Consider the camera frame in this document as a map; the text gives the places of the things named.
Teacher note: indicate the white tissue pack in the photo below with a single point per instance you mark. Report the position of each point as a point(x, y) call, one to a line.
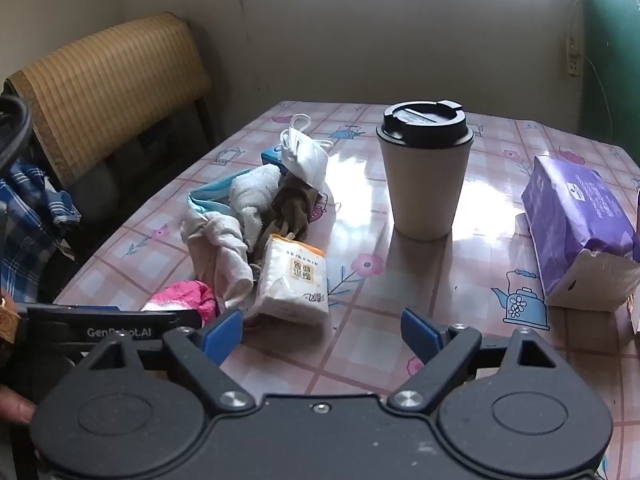
point(292, 280)

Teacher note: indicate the white face mask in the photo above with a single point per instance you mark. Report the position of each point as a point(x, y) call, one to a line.
point(305, 160)

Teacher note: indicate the blue tissue pack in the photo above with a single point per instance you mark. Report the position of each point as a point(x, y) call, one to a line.
point(271, 156)

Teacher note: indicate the person's left hand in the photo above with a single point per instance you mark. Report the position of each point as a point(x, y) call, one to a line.
point(17, 405)

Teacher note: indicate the cardboard box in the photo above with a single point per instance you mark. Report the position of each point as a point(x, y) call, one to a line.
point(595, 280)

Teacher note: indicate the blue plaid cloth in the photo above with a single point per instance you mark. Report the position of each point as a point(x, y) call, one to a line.
point(27, 220)

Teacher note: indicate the cream cloth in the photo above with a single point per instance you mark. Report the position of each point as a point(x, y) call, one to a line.
point(225, 250)

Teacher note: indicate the brown cloth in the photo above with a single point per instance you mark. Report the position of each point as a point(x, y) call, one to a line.
point(290, 205)

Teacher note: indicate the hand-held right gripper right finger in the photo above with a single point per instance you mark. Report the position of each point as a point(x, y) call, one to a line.
point(419, 334)

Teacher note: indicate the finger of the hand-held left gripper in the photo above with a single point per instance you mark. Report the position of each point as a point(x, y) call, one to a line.
point(125, 316)

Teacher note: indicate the blue face mask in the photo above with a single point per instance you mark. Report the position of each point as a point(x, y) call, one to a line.
point(210, 194)

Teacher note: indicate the dark wooden chair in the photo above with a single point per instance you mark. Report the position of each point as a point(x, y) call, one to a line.
point(150, 145)

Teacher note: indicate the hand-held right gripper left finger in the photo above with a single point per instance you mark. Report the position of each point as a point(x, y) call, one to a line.
point(222, 334)

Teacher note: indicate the checked teapot print tablecloth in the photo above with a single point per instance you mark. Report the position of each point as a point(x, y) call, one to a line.
point(380, 290)

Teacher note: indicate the white towel cloth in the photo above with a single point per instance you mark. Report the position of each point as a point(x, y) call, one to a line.
point(252, 195)

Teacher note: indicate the green door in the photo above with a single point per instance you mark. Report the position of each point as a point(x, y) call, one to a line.
point(612, 60)

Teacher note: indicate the wall socket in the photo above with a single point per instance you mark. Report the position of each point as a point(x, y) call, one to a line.
point(573, 57)

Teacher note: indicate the purple tissue pack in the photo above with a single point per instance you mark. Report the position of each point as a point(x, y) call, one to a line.
point(575, 215)

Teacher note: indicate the pink fuzzy cloth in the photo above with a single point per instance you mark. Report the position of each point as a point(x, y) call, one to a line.
point(182, 297)

